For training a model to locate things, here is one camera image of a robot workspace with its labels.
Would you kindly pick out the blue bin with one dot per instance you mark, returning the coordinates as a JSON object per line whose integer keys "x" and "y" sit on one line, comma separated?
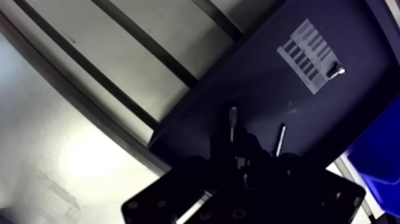
{"x": 379, "y": 159}

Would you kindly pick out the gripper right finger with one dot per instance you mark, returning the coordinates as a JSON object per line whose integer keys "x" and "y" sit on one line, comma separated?
{"x": 297, "y": 187}

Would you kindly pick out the steel bolt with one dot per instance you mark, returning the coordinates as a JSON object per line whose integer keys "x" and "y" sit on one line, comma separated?
{"x": 280, "y": 139}

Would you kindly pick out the dark blue-grey tray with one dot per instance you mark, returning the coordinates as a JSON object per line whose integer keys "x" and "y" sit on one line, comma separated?
{"x": 268, "y": 84}

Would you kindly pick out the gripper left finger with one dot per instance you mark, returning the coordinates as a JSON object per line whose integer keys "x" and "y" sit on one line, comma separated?
{"x": 187, "y": 178}

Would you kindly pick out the steel screw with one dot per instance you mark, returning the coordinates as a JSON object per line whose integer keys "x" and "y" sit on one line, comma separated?
{"x": 337, "y": 73}

